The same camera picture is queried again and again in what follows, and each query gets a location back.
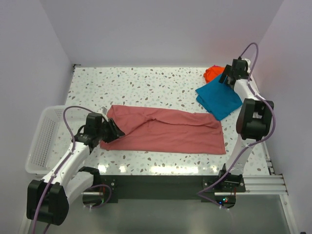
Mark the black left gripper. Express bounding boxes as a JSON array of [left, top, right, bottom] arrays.
[[96, 118, 125, 143]]

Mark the blue t shirt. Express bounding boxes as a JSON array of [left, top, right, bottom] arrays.
[[196, 75, 242, 121]]

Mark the salmon pink t shirt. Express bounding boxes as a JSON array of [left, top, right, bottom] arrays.
[[100, 105, 226, 155]]

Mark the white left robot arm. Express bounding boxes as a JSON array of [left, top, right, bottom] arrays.
[[26, 113, 125, 225]]

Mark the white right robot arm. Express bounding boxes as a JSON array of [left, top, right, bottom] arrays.
[[217, 57, 275, 192]]

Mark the folded orange t shirt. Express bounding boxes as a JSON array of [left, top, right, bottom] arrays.
[[203, 67, 224, 83]]

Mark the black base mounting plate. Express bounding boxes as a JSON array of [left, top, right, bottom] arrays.
[[82, 174, 246, 210]]

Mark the white plastic basket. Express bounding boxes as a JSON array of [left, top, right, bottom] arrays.
[[25, 105, 89, 175]]

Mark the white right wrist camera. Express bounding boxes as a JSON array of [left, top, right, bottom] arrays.
[[243, 58, 251, 73]]

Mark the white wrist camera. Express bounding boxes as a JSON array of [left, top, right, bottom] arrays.
[[243, 58, 251, 73], [98, 107, 108, 120]]

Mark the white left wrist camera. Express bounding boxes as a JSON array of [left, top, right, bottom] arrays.
[[98, 107, 108, 120]]

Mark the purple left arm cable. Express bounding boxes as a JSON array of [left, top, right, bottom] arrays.
[[30, 106, 113, 234]]

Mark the aluminium table frame rail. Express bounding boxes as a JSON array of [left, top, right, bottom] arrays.
[[248, 95, 290, 195]]

